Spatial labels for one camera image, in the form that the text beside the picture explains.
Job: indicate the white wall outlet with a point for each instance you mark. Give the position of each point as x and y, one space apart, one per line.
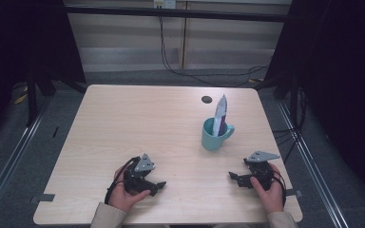
164 3

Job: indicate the yellow floor tape piece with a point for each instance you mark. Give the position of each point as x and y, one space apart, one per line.
20 98

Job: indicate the teal mug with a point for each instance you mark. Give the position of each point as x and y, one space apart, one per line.
212 141

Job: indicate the white and purple toothpaste tube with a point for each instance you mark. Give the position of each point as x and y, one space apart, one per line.
220 115

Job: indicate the person's left hand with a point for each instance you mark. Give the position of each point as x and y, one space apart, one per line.
123 198

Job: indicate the black curtain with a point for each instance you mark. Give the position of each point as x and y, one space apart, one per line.
19 38
345 79

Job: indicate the metal floor rail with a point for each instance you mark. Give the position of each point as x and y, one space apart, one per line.
313 164
12 158

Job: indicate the grey tape strip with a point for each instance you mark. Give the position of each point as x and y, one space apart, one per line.
44 198
293 193

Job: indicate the person's right hand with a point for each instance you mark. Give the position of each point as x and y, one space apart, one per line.
272 196

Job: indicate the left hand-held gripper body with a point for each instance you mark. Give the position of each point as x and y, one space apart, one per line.
136 182

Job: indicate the small black floor marker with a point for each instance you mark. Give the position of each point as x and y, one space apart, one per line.
55 132

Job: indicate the black horizontal bar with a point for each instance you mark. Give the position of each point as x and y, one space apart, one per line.
171 13

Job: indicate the black metal stand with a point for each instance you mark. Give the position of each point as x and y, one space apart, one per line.
293 101
31 101

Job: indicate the black table grommet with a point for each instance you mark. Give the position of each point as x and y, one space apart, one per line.
207 99

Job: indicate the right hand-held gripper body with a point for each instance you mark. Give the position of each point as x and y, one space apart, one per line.
261 172

